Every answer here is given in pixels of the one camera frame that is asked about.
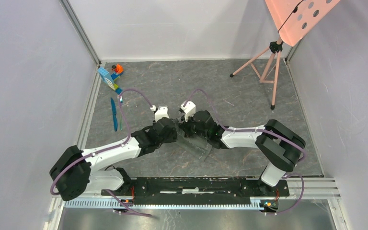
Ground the grey cloth napkin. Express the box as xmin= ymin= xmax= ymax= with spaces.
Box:
xmin=174 ymin=118 xmax=212 ymax=162

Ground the orange toy figure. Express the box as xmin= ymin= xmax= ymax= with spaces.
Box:
xmin=111 ymin=64 xmax=124 ymax=75

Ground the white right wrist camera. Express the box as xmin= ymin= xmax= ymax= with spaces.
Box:
xmin=180 ymin=101 xmax=196 ymax=122

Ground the blue toy block stack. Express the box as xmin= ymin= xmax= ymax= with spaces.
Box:
xmin=97 ymin=67 xmax=123 ymax=95

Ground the white slotted cable duct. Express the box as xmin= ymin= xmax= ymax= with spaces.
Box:
xmin=64 ymin=197 xmax=278 ymax=211

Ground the blue plastic knife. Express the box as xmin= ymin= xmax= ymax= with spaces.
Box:
xmin=110 ymin=98 xmax=118 ymax=132

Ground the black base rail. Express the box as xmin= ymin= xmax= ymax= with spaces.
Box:
xmin=112 ymin=177 xmax=290 ymax=205

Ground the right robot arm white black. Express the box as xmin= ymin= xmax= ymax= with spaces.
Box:
xmin=178 ymin=110 xmax=306 ymax=196

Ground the pink perforated board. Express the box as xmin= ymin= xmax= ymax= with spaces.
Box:
xmin=265 ymin=0 xmax=340 ymax=46

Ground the pink tripod stand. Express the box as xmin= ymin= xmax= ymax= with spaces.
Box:
xmin=230 ymin=36 xmax=284 ymax=110

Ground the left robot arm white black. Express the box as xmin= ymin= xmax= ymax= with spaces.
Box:
xmin=49 ymin=117 xmax=178 ymax=201

